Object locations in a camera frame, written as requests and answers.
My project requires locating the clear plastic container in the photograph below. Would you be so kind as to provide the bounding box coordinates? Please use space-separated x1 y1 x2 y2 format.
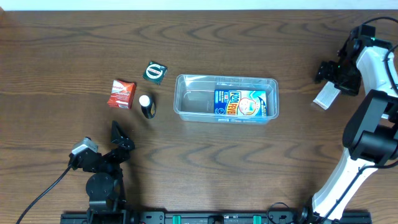
174 74 279 124

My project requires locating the dark green round-logo packet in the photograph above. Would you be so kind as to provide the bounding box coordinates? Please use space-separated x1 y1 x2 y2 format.
142 61 168 85

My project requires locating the white green medicine box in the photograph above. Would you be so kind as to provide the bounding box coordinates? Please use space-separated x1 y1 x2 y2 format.
313 82 341 110

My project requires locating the red orange packet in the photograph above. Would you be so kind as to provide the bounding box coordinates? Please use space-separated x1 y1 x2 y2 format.
107 80 136 109

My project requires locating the blue Kool Fever box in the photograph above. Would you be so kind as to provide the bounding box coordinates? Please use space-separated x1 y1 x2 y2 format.
214 90 267 116

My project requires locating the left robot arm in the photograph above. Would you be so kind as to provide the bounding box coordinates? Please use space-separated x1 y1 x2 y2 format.
68 121 135 213

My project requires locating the small black bottle white cap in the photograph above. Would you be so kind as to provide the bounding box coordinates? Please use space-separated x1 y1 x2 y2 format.
139 95 156 119

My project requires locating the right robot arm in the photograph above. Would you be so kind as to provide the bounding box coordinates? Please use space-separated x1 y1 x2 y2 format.
296 22 397 223

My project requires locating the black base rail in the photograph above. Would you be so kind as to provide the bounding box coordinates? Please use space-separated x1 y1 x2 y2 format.
60 210 373 224

